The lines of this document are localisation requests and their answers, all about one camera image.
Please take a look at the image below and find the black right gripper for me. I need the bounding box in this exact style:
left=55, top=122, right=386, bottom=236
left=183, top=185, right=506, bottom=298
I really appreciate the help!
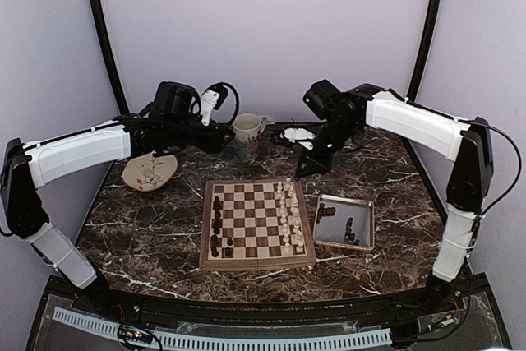
left=296, top=117, right=359, bottom=178

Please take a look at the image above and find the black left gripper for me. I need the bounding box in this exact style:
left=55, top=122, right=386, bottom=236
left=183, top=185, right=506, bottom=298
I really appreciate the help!
left=166, top=117, right=235, bottom=154

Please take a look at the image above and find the metal tray with wooden rim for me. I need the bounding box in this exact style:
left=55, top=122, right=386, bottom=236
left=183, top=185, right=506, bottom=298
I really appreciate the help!
left=313, top=194, right=375, bottom=252

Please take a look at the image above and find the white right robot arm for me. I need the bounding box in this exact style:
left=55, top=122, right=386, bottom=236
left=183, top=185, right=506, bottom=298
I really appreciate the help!
left=282, top=80, right=494, bottom=313

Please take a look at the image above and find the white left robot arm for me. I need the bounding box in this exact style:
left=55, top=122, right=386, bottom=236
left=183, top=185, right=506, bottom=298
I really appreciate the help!
left=1, top=81, right=240, bottom=315

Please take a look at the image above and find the white chess rook far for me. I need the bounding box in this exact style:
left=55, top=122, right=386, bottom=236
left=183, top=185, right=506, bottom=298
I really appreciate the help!
left=284, top=178, right=293, bottom=191

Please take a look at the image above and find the white chess king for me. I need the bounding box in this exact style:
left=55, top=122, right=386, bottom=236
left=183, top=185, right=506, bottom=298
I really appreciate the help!
left=291, top=196, right=299, bottom=217

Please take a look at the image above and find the white chess queen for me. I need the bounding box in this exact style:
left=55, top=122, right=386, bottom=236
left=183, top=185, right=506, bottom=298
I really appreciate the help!
left=293, top=216, right=301, bottom=233

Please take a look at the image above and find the wooden chess board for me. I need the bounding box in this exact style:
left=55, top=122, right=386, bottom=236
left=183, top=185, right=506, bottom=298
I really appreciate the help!
left=199, top=178, right=316, bottom=271

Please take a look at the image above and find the bird painted ceramic plate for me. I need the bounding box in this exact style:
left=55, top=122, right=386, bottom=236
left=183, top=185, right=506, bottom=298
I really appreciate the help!
left=122, top=152, right=178, bottom=192

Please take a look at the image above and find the coral painted ceramic mug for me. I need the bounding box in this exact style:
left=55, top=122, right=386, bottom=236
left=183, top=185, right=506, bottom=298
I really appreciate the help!
left=233, top=113, right=267, bottom=162

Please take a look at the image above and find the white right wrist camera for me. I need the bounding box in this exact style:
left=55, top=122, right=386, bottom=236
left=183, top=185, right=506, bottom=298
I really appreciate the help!
left=275, top=127, right=316, bottom=150

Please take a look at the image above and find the black left corner post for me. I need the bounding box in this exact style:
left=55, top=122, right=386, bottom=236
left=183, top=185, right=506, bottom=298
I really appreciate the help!
left=89, top=0, right=130, bottom=115

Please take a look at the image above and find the black corner post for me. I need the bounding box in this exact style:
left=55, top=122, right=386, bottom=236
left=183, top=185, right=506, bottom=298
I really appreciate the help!
left=407, top=0, right=441, bottom=102
left=89, top=0, right=130, bottom=115

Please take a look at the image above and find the black right corner post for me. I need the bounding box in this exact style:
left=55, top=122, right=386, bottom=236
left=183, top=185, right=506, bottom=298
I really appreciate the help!
left=407, top=0, right=441, bottom=102

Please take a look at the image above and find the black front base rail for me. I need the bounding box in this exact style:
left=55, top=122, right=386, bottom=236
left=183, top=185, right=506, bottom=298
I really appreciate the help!
left=135, top=297, right=412, bottom=327

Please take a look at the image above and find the white slotted cable duct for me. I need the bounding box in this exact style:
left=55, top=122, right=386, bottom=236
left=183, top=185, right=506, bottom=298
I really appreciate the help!
left=52, top=307, right=392, bottom=350

